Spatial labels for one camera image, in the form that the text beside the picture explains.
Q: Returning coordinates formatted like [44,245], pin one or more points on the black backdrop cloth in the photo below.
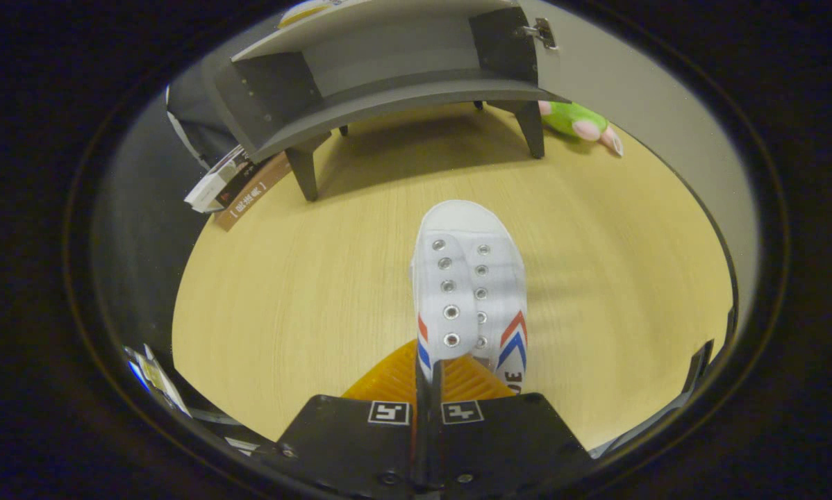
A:
[194,111]

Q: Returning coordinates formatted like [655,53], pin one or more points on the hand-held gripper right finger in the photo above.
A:
[513,444]

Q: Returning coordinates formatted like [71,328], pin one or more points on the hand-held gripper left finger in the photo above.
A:
[346,444]

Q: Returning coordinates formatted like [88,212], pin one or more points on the white shoe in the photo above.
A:
[468,278]

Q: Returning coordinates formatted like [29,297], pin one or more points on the grey shoe cabinet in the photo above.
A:
[388,94]

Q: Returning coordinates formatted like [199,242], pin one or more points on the white side table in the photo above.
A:
[159,382]

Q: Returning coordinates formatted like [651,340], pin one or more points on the green pink plush toy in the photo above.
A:
[569,119]

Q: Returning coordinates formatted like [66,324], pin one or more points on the brown book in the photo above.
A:
[249,198]

